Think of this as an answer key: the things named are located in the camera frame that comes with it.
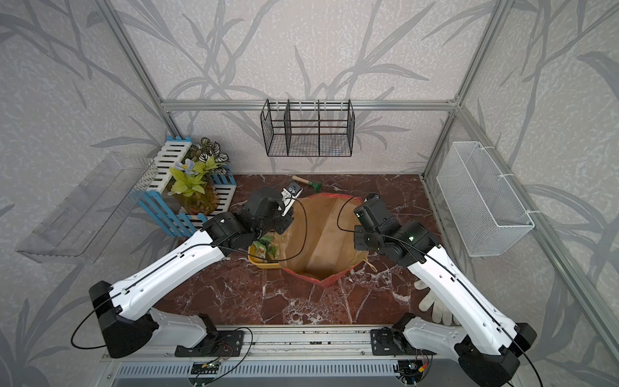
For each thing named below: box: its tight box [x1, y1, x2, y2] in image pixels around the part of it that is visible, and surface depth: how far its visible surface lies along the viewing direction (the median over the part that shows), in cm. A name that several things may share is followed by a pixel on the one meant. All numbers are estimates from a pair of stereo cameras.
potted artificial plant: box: [168, 137, 230, 216], surface depth 91 cm
